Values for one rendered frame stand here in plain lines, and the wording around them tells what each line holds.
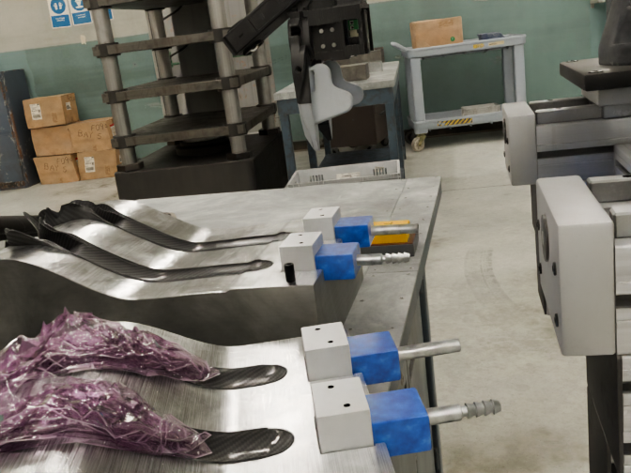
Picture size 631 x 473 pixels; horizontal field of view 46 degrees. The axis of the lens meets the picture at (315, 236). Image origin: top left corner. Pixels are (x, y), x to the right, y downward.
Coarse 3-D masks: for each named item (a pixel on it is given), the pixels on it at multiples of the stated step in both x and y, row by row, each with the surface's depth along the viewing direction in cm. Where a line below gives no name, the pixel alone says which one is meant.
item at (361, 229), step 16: (320, 208) 90; (336, 208) 89; (304, 224) 86; (320, 224) 86; (336, 224) 87; (352, 224) 86; (368, 224) 86; (400, 224) 86; (416, 224) 86; (352, 240) 86; (368, 240) 86
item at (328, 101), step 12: (312, 72) 81; (324, 72) 80; (312, 84) 80; (324, 84) 80; (312, 96) 80; (324, 96) 80; (336, 96) 80; (348, 96) 80; (300, 108) 80; (312, 108) 80; (324, 108) 80; (336, 108) 80; (348, 108) 80; (312, 120) 80; (324, 120) 81; (312, 132) 81; (312, 144) 82
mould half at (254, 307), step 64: (0, 256) 80; (64, 256) 81; (128, 256) 87; (192, 256) 89; (256, 256) 84; (0, 320) 81; (128, 320) 77; (192, 320) 76; (256, 320) 74; (320, 320) 74
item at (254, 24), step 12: (264, 0) 80; (276, 0) 80; (288, 0) 79; (252, 12) 81; (264, 12) 80; (276, 12) 80; (240, 24) 81; (252, 24) 81; (264, 24) 81; (276, 24) 83; (228, 36) 82; (240, 36) 82; (252, 36) 81; (264, 36) 84; (228, 48) 83; (240, 48) 82; (252, 48) 83
